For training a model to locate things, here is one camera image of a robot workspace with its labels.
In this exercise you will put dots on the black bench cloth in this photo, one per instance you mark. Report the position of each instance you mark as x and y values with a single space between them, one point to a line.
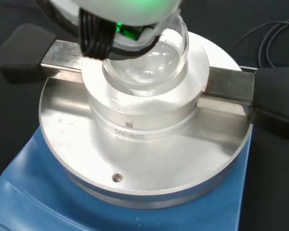
14 12

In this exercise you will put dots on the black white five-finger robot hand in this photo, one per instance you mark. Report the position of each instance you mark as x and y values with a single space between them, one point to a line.
125 12

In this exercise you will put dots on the blue-base heater with steel block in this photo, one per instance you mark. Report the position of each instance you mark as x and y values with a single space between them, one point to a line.
159 156

